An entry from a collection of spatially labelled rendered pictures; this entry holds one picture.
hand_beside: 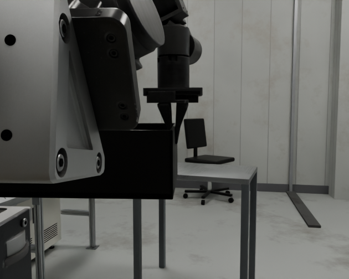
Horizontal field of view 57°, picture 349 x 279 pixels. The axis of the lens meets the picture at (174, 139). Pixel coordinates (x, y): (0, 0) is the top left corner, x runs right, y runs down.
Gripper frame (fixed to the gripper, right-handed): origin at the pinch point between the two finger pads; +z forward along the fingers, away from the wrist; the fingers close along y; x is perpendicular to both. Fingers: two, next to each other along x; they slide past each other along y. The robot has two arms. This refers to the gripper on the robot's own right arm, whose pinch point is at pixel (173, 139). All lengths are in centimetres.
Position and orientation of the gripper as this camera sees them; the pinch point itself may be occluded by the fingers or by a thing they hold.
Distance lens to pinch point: 58.8
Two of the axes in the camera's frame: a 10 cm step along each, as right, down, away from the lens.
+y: -10.0, 0.0, 0.5
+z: 0.1, 9.9, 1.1
